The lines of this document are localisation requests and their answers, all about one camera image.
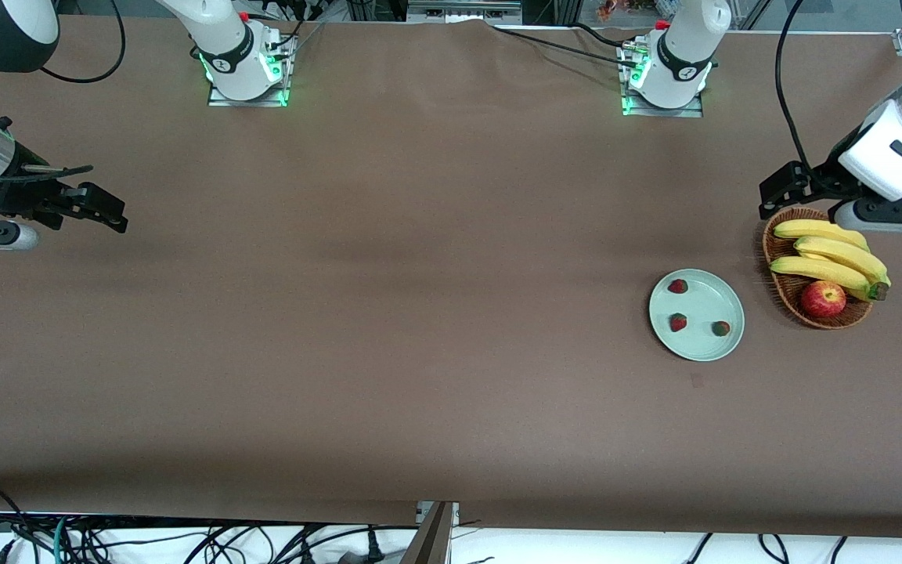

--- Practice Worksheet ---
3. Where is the pale green round plate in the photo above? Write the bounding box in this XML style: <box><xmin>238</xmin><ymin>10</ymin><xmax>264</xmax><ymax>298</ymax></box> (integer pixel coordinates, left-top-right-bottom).
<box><xmin>649</xmin><ymin>269</ymin><xmax>745</xmax><ymax>362</ymax></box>

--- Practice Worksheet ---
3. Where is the yellow banana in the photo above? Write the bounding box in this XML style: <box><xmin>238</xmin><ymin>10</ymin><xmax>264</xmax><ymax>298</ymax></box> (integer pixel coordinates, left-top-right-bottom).
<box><xmin>794</xmin><ymin>237</ymin><xmax>890</xmax><ymax>287</ymax></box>
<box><xmin>770</xmin><ymin>256</ymin><xmax>876</xmax><ymax>302</ymax></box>
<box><xmin>774</xmin><ymin>219</ymin><xmax>871</xmax><ymax>251</ymax></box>

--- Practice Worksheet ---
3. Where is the brown woven basket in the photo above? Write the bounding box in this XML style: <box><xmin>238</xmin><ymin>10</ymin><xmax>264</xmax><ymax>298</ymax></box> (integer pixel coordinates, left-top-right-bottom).
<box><xmin>762</xmin><ymin>207</ymin><xmax>875</xmax><ymax>330</ymax></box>

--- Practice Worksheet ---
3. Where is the red apple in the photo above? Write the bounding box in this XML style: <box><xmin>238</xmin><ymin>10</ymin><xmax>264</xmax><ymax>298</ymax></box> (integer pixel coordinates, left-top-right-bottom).
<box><xmin>801</xmin><ymin>280</ymin><xmax>847</xmax><ymax>319</ymax></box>

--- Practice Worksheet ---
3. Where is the grey equipment box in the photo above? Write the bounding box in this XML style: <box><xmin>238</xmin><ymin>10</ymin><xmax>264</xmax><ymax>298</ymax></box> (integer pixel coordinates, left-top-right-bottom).
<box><xmin>406</xmin><ymin>0</ymin><xmax>524</xmax><ymax>24</ymax></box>

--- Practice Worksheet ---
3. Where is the brown table cover sheet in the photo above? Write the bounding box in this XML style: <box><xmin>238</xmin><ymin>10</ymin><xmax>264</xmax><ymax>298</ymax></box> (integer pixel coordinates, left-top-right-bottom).
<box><xmin>0</xmin><ymin>14</ymin><xmax>902</xmax><ymax>541</ymax></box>

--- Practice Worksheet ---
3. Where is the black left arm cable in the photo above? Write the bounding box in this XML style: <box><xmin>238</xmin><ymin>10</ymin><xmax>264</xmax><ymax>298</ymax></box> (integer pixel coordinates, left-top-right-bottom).
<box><xmin>774</xmin><ymin>0</ymin><xmax>821</xmax><ymax>172</ymax></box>

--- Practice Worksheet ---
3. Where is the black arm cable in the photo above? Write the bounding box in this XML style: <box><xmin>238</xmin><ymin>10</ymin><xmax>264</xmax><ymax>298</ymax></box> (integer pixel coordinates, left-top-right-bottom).
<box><xmin>774</xmin><ymin>0</ymin><xmax>821</xmax><ymax>172</ymax></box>
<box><xmin>0</xmin><ymin>0</ymin><xmax>124</xmax><ymax>186</ymax></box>

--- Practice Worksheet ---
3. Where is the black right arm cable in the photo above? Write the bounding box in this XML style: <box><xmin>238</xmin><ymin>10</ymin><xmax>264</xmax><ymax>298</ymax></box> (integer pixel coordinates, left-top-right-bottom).
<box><xmin>0</xmin><ymin>0</ymin><xmax>124</xmax><ymax>186</ymax></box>

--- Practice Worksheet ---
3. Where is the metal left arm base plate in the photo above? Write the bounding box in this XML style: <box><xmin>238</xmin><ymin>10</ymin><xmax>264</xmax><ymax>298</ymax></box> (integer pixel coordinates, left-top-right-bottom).
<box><xmin>620</xmin><ymin>39</ymin><xmax>705</xmax><ymax>118</ymax></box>

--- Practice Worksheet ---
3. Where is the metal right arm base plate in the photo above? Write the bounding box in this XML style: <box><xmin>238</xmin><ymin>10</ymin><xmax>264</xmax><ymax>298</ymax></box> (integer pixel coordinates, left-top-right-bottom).
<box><xmin>208</xmin><ymin>38</ymin><xmax>296</xmax><ymax>108</ymax></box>

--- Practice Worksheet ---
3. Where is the short black table cable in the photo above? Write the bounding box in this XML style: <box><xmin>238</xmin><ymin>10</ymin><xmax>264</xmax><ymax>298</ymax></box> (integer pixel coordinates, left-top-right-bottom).
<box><xmin>572</xmin><ymin>22</ymin><xmax>632</xmax><ymax>48</ymax></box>

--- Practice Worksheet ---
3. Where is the long black table cable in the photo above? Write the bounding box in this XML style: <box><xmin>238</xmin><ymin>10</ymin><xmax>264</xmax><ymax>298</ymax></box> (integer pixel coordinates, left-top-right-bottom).
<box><xmin>490</xmin><ymin>26</ymin><xmax>640</xmax><ymax>67</ymax></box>

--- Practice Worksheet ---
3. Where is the aluminium frame post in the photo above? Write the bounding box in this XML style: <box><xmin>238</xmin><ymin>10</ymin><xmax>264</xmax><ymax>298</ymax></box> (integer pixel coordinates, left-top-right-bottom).
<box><xmin>400</xmin><ymin>501</ymin><xmax>460</xmax><ymax>564</ymax></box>

